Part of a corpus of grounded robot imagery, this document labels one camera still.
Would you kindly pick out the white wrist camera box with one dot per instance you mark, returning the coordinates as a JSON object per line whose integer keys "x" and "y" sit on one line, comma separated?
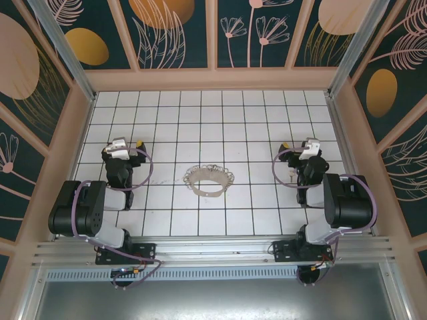
{"x": 309, "y": 150}
{"x": 117, "y": 148}

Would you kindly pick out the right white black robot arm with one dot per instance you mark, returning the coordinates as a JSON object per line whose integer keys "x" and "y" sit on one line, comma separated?
{"x": 350, "y": 206}

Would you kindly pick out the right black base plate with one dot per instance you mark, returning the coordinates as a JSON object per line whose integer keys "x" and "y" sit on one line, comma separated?
{"x": 287, "y": 251}

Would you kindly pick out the aluminium mounting rail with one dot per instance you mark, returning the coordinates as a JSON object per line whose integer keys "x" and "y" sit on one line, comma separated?
{"x": 217, "y": 248}

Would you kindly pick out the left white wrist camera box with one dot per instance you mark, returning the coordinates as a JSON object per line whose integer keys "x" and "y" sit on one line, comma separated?
{"x": 117, "y": 148}

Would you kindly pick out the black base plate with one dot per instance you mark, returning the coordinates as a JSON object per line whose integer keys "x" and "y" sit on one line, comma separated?
{"x": 143, "y": 253}
{"x": 287, "y": 251}

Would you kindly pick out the aluminium corner post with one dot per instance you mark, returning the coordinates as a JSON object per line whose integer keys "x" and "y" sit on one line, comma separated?
{"x": 59, "y": 43}
{"x": 362, "y": 43}

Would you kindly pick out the grey metal sheet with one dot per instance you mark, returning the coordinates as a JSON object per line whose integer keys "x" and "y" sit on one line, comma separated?
{"x": 217, "y": 300}

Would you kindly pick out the aluminium side rail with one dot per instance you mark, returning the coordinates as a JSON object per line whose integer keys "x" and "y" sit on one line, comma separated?
{"x": 337, "y": 133}

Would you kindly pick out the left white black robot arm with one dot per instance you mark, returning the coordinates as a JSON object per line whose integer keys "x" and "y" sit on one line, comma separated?
{"x": 83, "y": 213}

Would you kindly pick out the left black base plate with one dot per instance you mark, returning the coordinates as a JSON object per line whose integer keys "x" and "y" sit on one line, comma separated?
{"x": 143, "y": 253}

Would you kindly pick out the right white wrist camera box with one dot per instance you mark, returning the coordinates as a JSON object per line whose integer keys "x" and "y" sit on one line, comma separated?
{"x": 309, "y": 150}

